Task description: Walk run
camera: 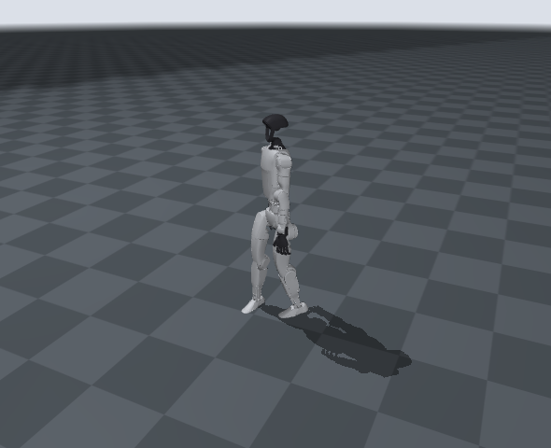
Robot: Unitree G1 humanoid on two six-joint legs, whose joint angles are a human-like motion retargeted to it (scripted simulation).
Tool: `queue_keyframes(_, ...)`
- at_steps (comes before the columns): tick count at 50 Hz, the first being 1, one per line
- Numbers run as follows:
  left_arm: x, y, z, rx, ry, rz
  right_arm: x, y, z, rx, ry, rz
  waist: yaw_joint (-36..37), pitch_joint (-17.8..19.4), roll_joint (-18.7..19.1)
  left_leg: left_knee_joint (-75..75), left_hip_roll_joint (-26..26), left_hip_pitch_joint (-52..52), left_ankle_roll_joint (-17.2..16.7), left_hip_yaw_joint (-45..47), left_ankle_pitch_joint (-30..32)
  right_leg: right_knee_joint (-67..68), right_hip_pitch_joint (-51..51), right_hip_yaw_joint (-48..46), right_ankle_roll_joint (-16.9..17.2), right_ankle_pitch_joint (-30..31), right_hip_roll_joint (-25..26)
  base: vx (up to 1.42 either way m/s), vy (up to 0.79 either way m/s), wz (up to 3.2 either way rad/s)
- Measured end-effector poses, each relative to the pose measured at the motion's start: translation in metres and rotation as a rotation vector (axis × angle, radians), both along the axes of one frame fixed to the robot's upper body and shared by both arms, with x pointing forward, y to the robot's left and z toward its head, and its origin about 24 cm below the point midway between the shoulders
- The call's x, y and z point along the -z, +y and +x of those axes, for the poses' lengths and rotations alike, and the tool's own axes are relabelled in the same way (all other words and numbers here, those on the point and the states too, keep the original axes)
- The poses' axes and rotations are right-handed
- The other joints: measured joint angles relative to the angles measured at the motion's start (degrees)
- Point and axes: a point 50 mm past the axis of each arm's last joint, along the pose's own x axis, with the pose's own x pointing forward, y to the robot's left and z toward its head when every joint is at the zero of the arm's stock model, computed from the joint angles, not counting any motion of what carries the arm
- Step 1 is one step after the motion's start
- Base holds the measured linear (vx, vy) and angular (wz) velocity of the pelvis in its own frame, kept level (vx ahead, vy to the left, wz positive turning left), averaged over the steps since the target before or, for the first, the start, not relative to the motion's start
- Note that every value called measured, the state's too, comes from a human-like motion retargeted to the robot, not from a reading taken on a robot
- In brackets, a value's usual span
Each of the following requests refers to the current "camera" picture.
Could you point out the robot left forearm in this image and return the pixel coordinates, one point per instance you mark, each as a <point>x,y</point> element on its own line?
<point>283,212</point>

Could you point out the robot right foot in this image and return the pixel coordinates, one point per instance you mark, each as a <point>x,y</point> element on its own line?
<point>252,305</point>

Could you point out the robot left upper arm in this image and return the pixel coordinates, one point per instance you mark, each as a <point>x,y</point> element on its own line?
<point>283,164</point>

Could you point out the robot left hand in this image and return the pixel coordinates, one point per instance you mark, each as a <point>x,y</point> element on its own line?
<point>281,242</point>

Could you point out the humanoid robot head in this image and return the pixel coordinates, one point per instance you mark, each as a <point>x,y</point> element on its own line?
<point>274,123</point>

